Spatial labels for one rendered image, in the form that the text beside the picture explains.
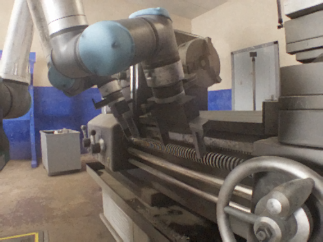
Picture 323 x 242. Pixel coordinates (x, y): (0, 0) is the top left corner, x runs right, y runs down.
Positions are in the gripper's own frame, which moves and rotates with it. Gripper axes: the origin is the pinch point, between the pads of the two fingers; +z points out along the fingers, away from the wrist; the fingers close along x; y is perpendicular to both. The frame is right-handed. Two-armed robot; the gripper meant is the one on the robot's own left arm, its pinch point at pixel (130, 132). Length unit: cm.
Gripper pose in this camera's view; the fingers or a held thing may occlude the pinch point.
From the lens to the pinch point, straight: 86.7
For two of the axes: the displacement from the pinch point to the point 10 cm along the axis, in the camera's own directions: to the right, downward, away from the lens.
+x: -3.7, 0.7, 9.3
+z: 4.2, 9.0, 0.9
